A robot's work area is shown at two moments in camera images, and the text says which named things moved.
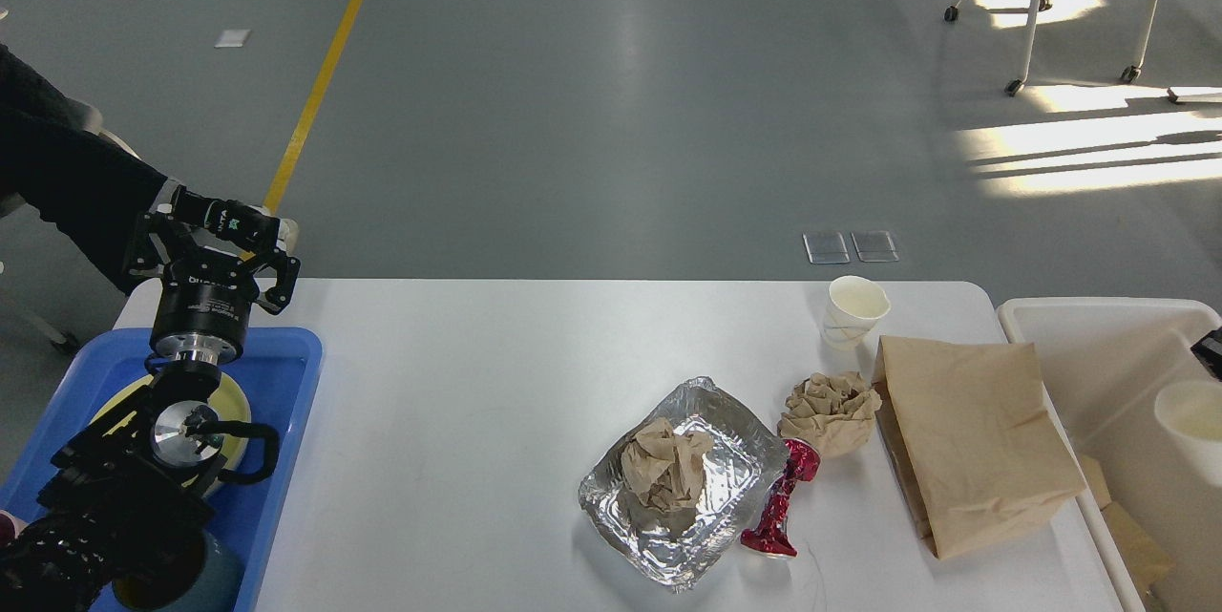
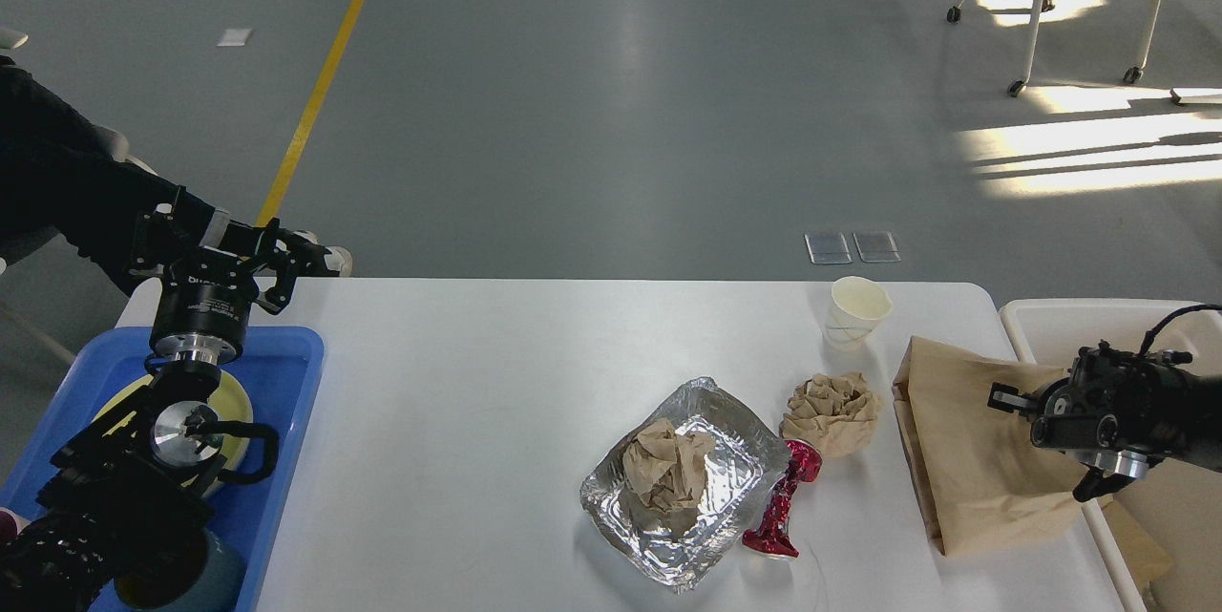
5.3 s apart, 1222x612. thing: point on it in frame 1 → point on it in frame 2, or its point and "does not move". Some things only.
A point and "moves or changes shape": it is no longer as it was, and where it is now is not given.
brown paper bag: (1146, 557) does not move
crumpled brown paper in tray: (663, 468) does not move
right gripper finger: (1209, 350) → (1094, 485)
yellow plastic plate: (229, 403) does not move
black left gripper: (202, 309) does not move
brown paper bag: (971, 435) moves or changes shape
